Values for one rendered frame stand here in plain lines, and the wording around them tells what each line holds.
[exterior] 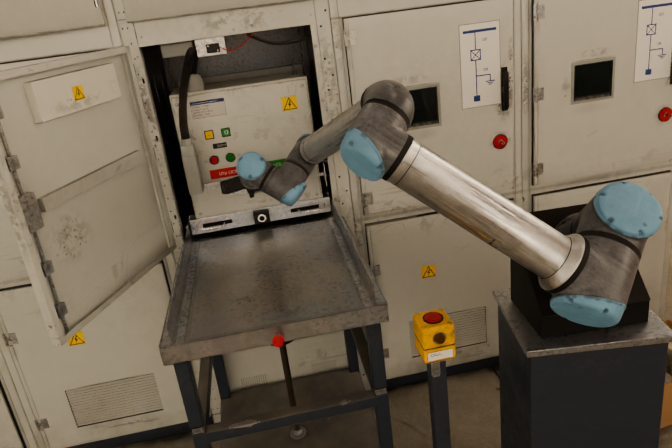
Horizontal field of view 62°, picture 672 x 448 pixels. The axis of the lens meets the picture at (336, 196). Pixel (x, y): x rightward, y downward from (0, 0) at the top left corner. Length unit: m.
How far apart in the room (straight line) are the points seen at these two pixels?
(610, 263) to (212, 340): 1.00
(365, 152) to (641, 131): 1.59
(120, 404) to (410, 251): 1.32
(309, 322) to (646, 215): 0.87
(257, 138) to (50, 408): 1.35
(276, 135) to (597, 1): 1.28
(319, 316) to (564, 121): 1.30
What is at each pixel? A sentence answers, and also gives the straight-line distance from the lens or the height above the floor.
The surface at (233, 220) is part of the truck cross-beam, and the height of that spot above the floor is 0.90.
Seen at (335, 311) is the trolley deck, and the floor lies 0.85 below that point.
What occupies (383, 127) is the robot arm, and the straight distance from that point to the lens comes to 1.22.
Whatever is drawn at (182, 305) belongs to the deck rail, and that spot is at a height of 0.85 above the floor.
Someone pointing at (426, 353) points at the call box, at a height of 0.83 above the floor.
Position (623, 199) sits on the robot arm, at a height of 1.14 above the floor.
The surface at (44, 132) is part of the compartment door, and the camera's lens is 1.75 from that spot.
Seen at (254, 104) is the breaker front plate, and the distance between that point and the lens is 2.08.
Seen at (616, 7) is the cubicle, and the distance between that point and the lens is 2.42.
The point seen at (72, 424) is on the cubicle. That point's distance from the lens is 2.65.
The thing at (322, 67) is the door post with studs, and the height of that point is 1.42.
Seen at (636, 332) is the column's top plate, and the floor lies 0.75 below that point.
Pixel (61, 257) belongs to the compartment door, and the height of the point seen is 1.05.
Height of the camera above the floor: 1.67
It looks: 20 degrees down
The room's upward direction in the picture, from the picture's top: 7 degrees counter-clockwise
